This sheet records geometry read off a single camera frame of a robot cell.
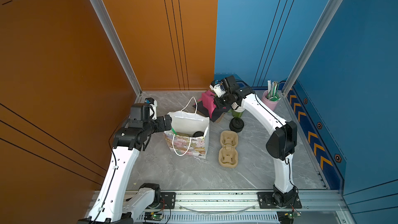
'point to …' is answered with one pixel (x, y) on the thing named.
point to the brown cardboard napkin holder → (219, 119)
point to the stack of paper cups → (237, 111)
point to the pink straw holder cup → (271, 104)
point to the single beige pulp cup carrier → (183, 134)
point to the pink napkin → (208, 102)
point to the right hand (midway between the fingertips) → (214, 101)
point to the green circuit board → (151, 215)
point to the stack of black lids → (236, 124)
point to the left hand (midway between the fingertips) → (162, 118)
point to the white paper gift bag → (187, 123)
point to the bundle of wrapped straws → (273, 88)
